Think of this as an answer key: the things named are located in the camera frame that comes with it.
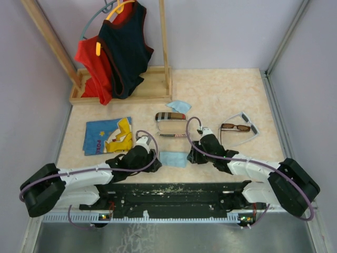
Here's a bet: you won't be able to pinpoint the brown tortoise sunglasses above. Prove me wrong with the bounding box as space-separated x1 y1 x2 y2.
219 123 251 144

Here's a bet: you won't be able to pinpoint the light blue cleaning cloth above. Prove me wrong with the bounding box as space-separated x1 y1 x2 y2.
159 151 188 168

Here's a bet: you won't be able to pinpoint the flag newsprint glasses case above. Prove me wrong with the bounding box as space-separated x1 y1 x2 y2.
158 126 187 138

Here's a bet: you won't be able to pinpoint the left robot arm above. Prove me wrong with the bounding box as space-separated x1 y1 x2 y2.
19 145 162 218

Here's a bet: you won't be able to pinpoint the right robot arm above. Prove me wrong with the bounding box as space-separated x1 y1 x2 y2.
189 128 321 217

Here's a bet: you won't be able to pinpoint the blue yellow cartoon pouch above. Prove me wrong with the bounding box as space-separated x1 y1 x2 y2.
83 117 133 156

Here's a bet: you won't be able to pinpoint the plaid glasses case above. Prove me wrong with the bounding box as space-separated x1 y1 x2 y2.
155 112 186 122

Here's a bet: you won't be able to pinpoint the light blue cloth rear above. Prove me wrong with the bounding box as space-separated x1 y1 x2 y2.
166 100 192 114

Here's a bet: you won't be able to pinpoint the wooden clothes rack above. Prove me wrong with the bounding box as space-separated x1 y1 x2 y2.
22 1 172 105

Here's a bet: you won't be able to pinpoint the red tank top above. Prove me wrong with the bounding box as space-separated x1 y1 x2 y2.
74 1 138 105

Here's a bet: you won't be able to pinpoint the navy tank top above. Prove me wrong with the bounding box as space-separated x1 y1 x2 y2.
97 1 154 99

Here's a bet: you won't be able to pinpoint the yellow hanger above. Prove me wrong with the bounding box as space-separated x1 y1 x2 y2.
95 0 136 57

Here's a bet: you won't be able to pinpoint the grey blue hanger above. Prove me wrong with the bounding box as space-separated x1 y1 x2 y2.
80 0 117 41

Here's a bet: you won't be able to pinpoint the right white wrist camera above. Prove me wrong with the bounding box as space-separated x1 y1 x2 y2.
197 126 214 138

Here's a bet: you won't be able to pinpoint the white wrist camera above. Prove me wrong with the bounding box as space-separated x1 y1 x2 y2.
136 135 151 150
197 126 214 138

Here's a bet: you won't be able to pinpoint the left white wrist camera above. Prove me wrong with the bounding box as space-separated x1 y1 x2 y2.
136 135 151 150

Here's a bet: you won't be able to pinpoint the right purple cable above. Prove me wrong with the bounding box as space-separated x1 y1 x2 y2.
185 116 315 229

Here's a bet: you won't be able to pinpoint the purple cable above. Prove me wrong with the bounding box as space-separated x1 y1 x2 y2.
185 116 315 229
19 130 159 230

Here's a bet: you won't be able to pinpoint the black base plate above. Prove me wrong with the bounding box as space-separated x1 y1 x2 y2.
80 181 266 219

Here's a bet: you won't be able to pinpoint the white frame sunglasses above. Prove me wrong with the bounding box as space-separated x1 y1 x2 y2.
218 111 260 148

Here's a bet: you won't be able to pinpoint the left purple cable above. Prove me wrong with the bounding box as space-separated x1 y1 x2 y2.
19 130 159 230

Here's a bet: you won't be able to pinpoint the white slotted cable duct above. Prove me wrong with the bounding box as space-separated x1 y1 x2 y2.
42 209 253 224

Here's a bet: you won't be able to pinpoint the aluminium rail frame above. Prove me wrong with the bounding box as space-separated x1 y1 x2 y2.
22 1 333 252

